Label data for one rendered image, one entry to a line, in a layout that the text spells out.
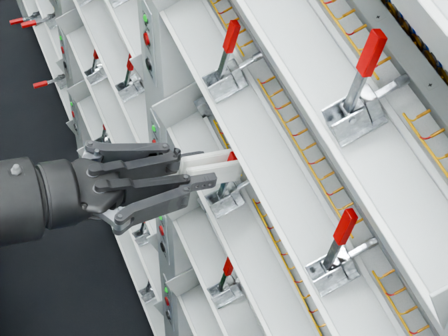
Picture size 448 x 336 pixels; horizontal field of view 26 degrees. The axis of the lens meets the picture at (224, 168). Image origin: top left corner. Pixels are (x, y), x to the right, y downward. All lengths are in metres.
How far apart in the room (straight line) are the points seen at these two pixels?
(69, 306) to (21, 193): 1.21
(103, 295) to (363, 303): 1.41
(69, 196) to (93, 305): 1.18
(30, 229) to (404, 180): 0.47
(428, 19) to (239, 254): 0.65
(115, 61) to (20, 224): 0.69
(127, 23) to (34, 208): 0.49
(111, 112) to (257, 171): 0.93
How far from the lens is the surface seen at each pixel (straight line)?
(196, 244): 1.41
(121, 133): 1.83
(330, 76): 0.78
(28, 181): 1.04
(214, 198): 1.19
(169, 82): 1.24
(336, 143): 0.74
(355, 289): 0.88
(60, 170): 1.06
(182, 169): 1.13
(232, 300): 1.34
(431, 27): 0.56
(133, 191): 1.09
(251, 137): 1.00
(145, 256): 1.90
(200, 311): 1.58
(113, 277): 2.26
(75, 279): 2.27
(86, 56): 2.00
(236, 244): 1.16
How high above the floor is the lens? 1.83
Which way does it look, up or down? 48 degrees down
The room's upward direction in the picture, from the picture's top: straight up
